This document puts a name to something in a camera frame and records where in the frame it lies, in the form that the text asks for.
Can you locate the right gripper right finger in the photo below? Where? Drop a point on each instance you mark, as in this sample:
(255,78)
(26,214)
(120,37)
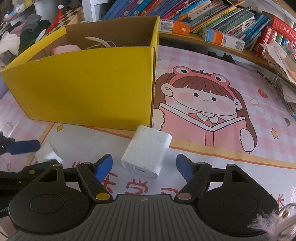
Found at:
(196,175)

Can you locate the pile of clothes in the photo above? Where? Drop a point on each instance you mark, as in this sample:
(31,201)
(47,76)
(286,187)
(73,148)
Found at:
(20,37)

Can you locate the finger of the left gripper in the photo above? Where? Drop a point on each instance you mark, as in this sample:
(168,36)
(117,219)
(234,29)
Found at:
(9,145)
(28,171)

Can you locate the white bookshelf frame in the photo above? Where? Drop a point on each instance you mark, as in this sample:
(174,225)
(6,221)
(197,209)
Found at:
(93,10)

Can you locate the yellow cardboard box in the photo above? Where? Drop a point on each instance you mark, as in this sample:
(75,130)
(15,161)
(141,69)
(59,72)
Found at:
(104,87)

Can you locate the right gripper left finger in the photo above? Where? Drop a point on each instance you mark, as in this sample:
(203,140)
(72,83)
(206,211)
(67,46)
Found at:
(91,177)

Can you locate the stack of papers and books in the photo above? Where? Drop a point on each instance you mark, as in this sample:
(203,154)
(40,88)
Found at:
(275,43)

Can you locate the orange white small box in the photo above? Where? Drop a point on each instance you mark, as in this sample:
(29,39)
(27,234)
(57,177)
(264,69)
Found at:
(219,38)

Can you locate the wooden chess board box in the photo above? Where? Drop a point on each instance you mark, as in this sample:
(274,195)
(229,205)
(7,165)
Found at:
(70,17)

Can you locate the small white charger plug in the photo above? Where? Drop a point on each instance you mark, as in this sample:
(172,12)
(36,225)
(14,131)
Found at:
(47,153)

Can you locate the pink cartoon desk mat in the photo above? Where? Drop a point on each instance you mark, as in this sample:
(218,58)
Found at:
(217,113)

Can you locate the row of leaning books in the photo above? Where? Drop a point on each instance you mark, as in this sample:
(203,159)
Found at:
(228,17)

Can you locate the pink plush paw toy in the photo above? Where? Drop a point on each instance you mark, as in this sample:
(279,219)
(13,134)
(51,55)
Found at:
(64,49)

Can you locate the white power bank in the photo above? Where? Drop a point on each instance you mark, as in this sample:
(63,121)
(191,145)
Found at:
(146,152)

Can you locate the orange white toothpaste box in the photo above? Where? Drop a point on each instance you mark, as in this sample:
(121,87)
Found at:
(174,27)

